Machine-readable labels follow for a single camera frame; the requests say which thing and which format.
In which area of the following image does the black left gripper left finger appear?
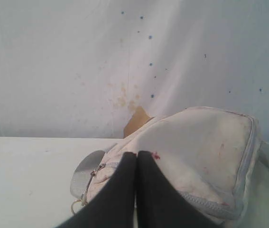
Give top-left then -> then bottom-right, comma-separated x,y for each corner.
58,152 -> 136,228

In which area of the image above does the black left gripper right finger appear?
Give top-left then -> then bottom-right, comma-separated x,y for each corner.
136,151 -> 217,228

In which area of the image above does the white fabric backpack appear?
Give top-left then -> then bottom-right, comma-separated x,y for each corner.
70,107 -> 269,228

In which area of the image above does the white backdrop cloth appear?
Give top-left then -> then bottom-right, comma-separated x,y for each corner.
0,0 -> 269,141

